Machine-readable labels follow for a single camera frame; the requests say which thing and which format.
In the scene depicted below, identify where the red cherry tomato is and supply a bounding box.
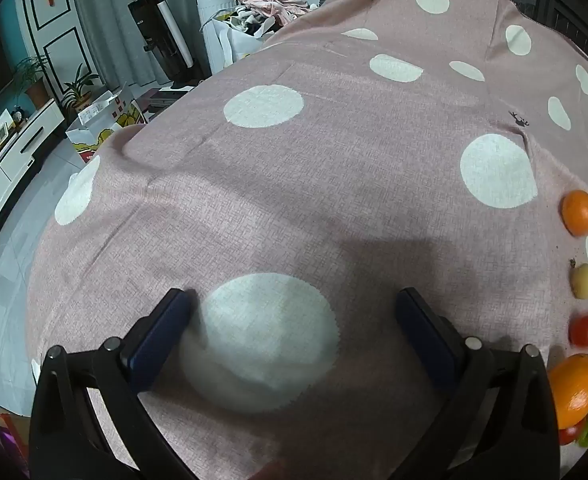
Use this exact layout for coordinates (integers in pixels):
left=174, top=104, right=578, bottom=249
left=568, top=313, right=588, bottom=347
left=558, top=420, right=587, bottom=446

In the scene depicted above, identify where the potted green plant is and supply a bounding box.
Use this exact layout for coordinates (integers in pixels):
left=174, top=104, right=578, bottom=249
left=11, top=55, right=52, bottom=108
left=61, top=62, right=102, bottom=113

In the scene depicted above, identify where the small yellow fruit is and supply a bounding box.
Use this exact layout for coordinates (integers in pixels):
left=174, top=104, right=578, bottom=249
left=568, top=259, right=588, bottom=301

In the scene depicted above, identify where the white low cabinet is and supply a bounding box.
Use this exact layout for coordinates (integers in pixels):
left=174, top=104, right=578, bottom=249
left=0, top=97, right=67, bottom=261

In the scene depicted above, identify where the red cardboard box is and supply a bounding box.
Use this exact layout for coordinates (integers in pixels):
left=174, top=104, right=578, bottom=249
left=0, top=407, right=32, bottom=478

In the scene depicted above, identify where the stack of dark books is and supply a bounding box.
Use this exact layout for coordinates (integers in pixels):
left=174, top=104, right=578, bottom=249
left=146, top=85, right=195, bottom=111

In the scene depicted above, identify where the small round orange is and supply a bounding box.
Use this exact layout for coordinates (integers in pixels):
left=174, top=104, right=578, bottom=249
left=561, top=190, right=588, bottom=237

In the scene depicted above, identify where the black upright vacuum cleaner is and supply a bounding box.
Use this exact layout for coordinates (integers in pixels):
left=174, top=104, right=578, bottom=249
left=126, top=0, right=197, bottom=86

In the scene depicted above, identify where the pile of pink clothes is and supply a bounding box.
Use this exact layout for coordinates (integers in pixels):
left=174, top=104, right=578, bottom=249
left=234, top=0, right=319, bottom=26

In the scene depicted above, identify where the white paper bag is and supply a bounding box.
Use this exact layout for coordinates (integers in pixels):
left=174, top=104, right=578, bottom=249
left=201, top=10, right=275, bottom=76

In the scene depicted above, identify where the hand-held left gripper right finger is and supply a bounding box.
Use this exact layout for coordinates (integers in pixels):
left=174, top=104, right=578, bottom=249
left=391, top=287, right=560, bottom=480

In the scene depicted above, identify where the printed cardboard box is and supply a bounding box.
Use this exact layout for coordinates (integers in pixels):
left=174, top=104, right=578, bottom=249
left=66, top=87, right=147, bottom=161

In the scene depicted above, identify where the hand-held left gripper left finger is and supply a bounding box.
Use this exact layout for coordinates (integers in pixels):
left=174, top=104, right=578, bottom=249
left=28, top=287, right=201, bottom=480

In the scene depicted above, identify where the pink polka dot blanket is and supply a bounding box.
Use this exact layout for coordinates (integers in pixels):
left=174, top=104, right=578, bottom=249
left=26, top=0, right=588, bottom=480

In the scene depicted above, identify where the grey curtain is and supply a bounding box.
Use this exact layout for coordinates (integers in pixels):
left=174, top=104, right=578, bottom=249
left=66, top=0, right=205, bottom=86

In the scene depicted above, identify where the dark balcony window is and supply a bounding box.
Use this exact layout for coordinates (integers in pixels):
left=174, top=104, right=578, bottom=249
left=414, top=0, right=588, bottom=68

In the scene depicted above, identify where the large orange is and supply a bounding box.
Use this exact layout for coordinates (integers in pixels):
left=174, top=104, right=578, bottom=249
left=548, top=353, right=588, bottom=430

